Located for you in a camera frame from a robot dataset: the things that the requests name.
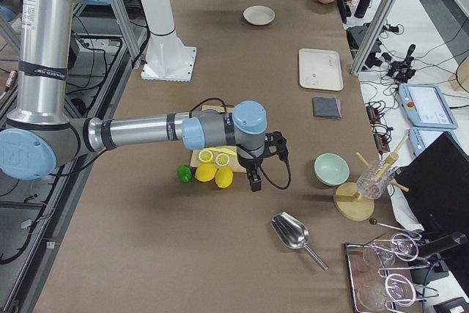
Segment cream rectangular tray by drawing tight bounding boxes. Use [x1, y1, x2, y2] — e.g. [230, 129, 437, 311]
[298, 48, 344, 92]

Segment metal scoop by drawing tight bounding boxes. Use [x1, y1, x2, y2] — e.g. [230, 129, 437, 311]
[270, 212, 328, 271]

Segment grey folded cloth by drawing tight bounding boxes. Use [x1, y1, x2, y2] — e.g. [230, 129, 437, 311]
[312, 96, 341, 119]

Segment blue teach pendant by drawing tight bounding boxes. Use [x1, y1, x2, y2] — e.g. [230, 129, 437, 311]
[398, 84, 458, 130]
[408, 127, 446, 157]

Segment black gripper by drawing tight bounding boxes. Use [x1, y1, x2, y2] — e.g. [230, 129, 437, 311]
[237, 131, 287, 191]

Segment whole yellow lemon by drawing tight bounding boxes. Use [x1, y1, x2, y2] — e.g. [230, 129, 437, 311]
[195, 163, 218, 183]
[215, 166, 234, 188]

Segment clear glass cup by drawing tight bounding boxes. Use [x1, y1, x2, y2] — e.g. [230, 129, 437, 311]
[356, 160, 395, 199]

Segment metal glass rack tray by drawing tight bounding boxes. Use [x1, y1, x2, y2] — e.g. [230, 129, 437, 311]
[344, 232, 439, 312]

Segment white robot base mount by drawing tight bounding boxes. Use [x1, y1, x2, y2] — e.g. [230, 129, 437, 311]
[141, 0, 196, 82]

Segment wooden cutting board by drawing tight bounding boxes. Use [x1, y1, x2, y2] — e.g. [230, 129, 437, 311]
[188, 104, 248, 174]

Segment yellow plastic knife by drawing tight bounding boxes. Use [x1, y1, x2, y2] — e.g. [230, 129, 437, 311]
[207, 147, 237, 156]

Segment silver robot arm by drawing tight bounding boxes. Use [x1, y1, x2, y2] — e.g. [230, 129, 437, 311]
[1, 0, 288, 191]

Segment green lime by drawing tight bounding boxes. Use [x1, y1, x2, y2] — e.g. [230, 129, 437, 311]
[177, 166, 193, 183]

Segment black monitor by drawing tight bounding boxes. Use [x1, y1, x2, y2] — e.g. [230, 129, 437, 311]
[396, 133, 468, 235]

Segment mint green bowl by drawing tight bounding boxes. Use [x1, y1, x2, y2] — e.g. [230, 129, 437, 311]
[314, 153, 350, 186]

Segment aluminium frame post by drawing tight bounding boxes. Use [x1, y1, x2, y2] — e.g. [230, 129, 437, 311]
[350, 0, 396, 76]

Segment wooden cup rack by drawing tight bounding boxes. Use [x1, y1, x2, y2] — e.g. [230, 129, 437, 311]
[333, 136, 409, 221]

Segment beige round plate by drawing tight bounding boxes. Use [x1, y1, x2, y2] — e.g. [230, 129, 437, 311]
[243, 5, 276, 26]

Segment lemon half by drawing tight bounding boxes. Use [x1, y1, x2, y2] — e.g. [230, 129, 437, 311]
[198, 149, 214, 163]
[215, 152, 230, 167]

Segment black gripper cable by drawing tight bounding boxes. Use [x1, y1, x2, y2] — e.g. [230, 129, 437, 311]
[190, 97, 292, 190]

